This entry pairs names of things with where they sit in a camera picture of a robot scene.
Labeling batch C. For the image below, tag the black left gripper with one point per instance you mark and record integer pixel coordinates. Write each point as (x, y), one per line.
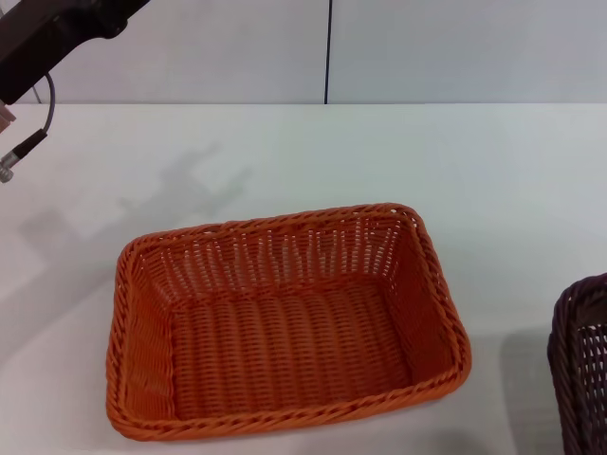
(42, 38)

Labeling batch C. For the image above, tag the orange woven plastic basket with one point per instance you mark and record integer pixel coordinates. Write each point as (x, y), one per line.
(284, 341)

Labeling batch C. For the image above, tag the dark brown woven plastic basket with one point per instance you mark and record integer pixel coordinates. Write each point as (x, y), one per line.
(588, 369)

